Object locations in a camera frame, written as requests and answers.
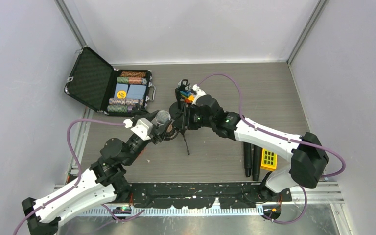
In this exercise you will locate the glitter condenser microphone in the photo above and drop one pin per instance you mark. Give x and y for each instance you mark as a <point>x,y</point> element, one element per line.
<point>161,118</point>

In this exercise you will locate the black microphone stand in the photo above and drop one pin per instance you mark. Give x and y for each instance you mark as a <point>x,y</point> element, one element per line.
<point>183,85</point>
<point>141,113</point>

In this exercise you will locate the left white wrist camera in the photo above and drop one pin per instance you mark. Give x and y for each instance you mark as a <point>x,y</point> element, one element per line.
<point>143,129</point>

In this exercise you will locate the colourful toy brick car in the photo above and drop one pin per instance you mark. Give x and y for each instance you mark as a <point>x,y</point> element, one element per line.
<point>184,96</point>

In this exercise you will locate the black front microphone stand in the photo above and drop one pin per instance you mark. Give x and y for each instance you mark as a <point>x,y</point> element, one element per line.
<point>141,113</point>

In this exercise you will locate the black tall microphone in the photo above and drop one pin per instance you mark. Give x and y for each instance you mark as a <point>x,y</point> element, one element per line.
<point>247,158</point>

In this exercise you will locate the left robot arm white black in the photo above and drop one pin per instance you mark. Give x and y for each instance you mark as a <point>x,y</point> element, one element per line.
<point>103,182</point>

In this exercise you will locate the black poker chip case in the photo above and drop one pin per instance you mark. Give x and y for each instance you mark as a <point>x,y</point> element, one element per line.
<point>102,88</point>

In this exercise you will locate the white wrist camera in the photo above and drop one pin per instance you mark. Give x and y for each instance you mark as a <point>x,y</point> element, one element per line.
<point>143,129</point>
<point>197,92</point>

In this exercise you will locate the yellow perforated block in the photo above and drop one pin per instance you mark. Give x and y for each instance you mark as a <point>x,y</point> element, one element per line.
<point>268,160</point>

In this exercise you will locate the black handheld microphone front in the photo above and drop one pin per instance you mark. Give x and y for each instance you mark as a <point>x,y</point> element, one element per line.
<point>256,164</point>

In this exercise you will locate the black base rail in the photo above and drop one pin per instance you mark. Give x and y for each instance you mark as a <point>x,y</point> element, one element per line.
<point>236,195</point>

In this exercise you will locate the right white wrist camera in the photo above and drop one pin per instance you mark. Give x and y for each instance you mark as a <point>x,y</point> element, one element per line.
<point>197,92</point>

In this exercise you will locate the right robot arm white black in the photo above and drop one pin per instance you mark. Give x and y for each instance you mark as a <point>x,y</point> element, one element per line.
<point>305,155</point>

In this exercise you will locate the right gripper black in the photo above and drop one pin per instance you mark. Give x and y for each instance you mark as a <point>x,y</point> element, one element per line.
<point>185,121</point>

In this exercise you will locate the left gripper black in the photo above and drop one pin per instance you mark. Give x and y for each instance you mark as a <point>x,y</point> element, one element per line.
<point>158,133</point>

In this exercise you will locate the black tripod stand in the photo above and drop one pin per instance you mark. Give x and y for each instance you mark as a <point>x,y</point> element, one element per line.
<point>178,132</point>

